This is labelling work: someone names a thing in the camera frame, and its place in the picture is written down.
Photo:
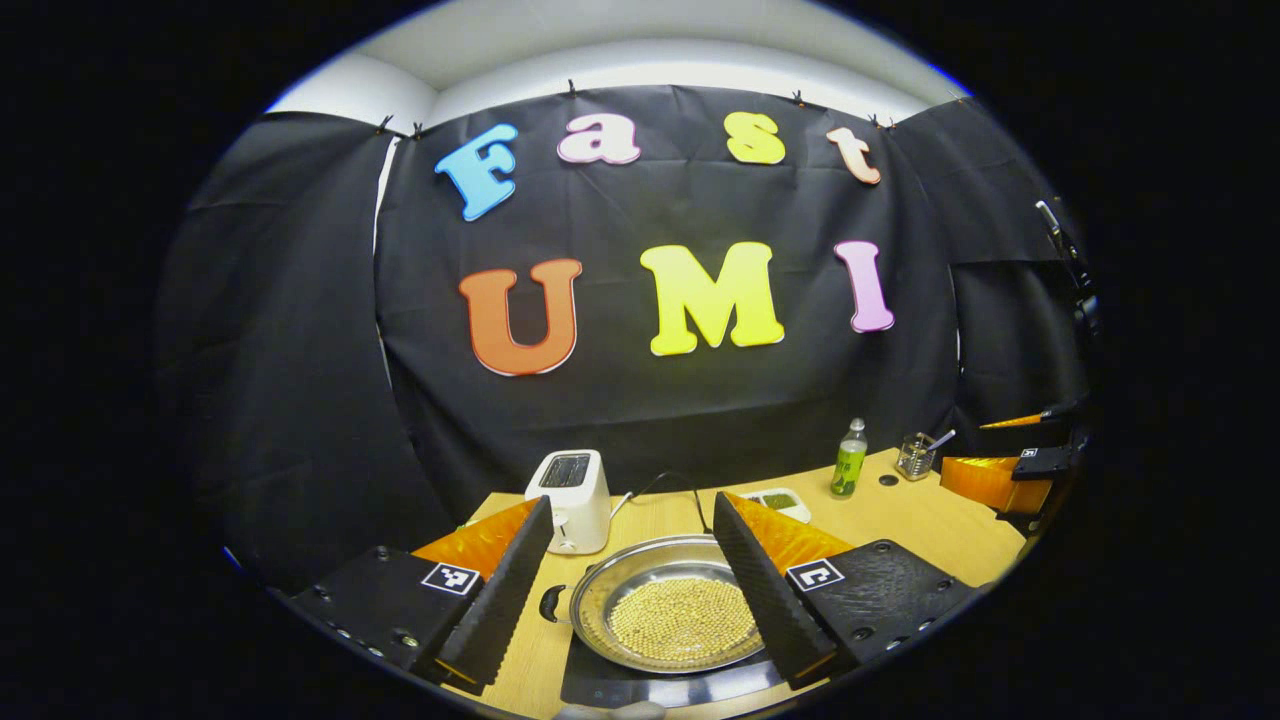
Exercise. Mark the heap of green mung beans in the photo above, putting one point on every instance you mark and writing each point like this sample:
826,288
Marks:
778,500

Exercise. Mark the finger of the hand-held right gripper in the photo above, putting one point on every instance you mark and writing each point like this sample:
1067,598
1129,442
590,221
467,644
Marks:
1060,415
990,485

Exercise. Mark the white toaster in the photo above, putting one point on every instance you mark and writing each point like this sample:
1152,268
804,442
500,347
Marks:
575,505

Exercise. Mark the green label drink bottle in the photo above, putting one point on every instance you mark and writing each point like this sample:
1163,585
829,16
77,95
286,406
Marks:
848,470

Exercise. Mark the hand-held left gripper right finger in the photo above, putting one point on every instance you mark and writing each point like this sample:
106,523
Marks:
765,600

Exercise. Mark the dark metal stand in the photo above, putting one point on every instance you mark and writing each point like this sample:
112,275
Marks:
1065,250

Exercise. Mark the white divided plate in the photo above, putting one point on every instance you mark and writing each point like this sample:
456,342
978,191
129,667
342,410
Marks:
795,512

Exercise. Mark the pile of soybeans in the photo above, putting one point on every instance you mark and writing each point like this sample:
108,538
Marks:
680,620

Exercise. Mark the black induction cooktop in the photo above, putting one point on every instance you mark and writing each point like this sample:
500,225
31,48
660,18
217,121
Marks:
600,685

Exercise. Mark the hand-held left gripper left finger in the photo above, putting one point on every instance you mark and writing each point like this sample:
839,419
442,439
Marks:
500,600

